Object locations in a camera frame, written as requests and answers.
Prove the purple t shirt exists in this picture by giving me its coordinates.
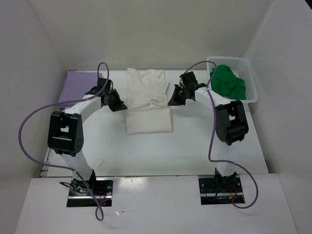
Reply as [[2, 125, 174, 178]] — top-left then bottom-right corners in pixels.
[[58, 71, 98, 103]]

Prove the cream white t shirt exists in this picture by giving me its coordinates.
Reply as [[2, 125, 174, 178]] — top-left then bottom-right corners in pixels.
[[126, 68, 173, 135]]

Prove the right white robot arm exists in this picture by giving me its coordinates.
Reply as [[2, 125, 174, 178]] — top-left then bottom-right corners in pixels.
[[168, 72, 249, 192]]

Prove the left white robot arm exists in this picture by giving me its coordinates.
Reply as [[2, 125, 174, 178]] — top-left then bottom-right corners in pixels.
[[47, 78, 127, 195]]

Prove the green t shirt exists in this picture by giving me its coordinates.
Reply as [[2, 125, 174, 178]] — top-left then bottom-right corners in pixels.
[[210, 65, 246, 100]]

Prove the white plastic basket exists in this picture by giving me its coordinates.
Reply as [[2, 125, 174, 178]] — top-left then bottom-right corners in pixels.
[[207, 56, 258, 104]]

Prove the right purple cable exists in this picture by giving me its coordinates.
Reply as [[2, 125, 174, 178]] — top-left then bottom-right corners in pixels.
[[184, 60, 259, 209]]

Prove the purple cable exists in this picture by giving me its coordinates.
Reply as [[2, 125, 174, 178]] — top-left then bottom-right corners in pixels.
[[184, 60, 259, 209], [18, 62, 113, 221]]

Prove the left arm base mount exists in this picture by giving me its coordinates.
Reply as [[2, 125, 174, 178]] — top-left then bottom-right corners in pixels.
[[60, 177, 114, 208]]

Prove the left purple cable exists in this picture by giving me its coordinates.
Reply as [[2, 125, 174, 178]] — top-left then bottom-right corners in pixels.
[[18, 62, 113, 221]]

